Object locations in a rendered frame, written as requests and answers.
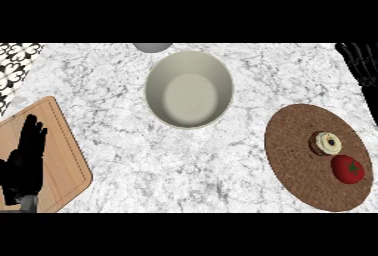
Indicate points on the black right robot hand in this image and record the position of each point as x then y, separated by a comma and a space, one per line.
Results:
362, 63

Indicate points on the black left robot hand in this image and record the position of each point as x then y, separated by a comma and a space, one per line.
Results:
24, 166

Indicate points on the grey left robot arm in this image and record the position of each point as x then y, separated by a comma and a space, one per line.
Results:
30, 203

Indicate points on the cream frosted cupcake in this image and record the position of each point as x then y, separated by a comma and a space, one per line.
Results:
327, 143

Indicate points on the round brown placemat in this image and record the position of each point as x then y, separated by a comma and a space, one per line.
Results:
305, 160

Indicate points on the pale cream bowl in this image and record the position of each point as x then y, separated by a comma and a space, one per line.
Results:
189, 89

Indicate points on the wooden cutting board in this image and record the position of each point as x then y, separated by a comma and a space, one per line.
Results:
64, 166

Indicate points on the red tomato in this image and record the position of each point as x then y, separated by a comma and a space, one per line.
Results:
347, 169

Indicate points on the grey round object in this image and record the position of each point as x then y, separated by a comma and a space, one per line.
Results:
152, 47

